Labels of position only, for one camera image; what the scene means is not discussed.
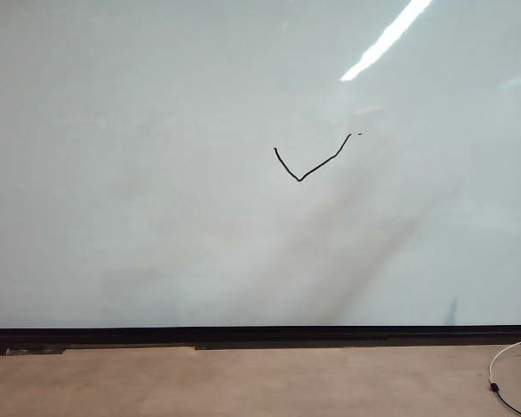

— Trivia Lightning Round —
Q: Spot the white cable black connector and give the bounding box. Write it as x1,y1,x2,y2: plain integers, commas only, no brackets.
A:
487,338,521,417

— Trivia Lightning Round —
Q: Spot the black flat bar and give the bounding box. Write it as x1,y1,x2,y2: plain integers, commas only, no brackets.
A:
4,344,69,355

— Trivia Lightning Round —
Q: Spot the black whiteboard pen tray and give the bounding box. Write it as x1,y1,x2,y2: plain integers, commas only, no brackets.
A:
194,337,390,351

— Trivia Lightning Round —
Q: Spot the white glass whiteboard black frame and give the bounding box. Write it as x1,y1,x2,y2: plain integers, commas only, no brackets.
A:
0,0,521,345

